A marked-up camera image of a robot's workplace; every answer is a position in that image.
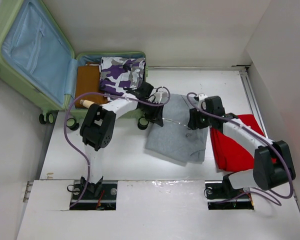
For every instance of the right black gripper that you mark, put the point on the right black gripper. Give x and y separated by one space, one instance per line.
194 121

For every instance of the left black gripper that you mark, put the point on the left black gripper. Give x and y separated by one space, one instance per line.
155 117

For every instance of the grey polo shirt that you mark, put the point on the grey polo shirt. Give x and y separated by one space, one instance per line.
175 140

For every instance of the purple camouflage garment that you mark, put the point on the purple camouflage garment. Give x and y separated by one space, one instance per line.
118 74

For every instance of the slim beige cosmetic tube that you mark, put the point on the slim beige cosmetic tube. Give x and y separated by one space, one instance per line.
86 103

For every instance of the brown garment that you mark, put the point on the brown garment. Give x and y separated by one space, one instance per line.
88 80

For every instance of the green suitcase blue lining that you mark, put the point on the green suitcase blue lining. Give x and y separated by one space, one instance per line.
38 61

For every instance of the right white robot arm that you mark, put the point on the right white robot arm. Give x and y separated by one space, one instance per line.
273 169

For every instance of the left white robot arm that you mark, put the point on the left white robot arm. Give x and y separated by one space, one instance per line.
99 123

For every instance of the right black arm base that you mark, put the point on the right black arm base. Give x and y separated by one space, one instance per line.
220 196

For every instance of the red folded garment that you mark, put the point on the red folded garment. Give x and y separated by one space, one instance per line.
233 155

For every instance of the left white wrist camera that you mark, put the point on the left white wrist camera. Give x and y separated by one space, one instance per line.
160 97

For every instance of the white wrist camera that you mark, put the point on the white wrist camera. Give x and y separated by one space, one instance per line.
201 97
160 97

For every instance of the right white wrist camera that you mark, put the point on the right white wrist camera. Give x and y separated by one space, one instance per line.
201 97

